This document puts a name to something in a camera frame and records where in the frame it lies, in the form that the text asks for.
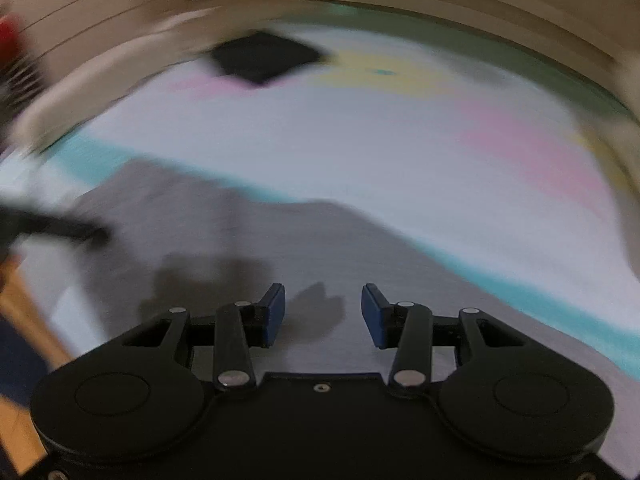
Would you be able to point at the black folded cloth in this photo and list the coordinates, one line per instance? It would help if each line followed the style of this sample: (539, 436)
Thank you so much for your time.
(262, 57)

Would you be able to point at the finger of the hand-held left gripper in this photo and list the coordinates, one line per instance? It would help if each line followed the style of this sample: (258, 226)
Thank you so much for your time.
(65, 227)

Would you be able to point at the pastel printed bed sheet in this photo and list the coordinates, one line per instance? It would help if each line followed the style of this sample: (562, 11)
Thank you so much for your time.
(380, 150)

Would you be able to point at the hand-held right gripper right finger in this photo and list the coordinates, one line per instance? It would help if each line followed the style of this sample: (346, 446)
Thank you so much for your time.
(371, 312)

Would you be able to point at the grey sock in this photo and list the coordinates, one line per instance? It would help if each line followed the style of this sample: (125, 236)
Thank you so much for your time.
(280, 255)

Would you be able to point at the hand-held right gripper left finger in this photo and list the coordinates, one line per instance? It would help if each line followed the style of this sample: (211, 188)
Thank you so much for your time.
(274, 312)

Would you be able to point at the red object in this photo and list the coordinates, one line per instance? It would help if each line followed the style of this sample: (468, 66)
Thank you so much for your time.
(9, 37)

